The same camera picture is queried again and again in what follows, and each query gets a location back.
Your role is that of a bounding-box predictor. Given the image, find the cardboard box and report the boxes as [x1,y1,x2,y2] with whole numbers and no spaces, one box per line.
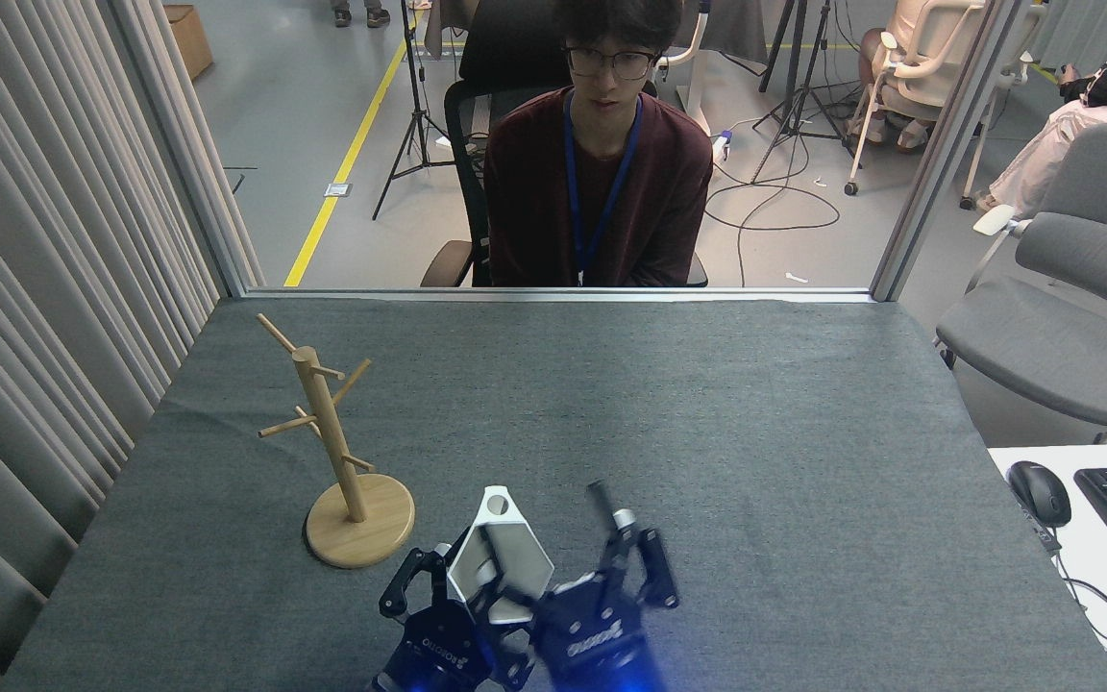
[163,4,215,81]

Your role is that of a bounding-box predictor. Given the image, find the silver frame post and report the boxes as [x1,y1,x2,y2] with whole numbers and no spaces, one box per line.
[107,0,266,297]
[871,0,1035,303]

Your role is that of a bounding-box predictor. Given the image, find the grey pleated curtain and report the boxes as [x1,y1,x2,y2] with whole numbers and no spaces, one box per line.
[0,0,261,692]

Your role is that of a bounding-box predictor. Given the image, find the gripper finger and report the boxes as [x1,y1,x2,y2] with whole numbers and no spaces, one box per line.
[379,545,454,621]
[494,588,564,630]
[587,480,681,616]
[479,526,530,621]

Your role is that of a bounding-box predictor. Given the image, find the black floor cable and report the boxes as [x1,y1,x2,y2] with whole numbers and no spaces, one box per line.
[704,111,867,287]

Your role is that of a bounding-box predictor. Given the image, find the black computer mouse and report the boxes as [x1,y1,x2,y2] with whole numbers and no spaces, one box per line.
[1008,461,1072,529]

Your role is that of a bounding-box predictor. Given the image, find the standing person's feet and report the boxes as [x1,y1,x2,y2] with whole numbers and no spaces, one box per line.
[331,0,392,29]

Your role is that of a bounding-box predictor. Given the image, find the white hexagonal cup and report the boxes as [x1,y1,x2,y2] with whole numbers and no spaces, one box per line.
[445,485,555,626]

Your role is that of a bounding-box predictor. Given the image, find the wooden cup storage rack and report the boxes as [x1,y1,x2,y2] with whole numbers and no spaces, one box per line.
[257,313,416,570]

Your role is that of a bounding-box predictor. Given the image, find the black office chair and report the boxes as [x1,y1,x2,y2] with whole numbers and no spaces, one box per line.
[419,0,710,287]

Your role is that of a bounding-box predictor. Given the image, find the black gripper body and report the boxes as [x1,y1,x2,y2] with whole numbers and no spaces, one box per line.
[371,601,528,692]
[529,575,666,692]

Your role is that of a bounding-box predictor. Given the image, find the black desk cable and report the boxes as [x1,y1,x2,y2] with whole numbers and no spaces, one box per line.
[1020,509,1107,692]

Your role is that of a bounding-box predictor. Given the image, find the silver frame rail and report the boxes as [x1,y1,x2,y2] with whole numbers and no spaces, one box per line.
[244,285,876,305]

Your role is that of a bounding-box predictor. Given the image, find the grey padded chair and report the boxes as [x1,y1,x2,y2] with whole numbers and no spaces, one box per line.
[935,123,1107,445]

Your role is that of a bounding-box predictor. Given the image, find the person with dark jacket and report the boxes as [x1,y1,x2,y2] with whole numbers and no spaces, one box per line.
[974,0,1107,218]

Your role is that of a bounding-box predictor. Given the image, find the dark grey table cloth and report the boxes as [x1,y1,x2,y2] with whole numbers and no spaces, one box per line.
[1,296,1107,692]

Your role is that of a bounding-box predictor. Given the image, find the black tripod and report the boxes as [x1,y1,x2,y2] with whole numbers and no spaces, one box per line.
[372,0,463,221]
[750,0,864,184]

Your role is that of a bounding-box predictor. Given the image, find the seated person in background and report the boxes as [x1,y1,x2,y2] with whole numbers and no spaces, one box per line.
[851,0,958,153]

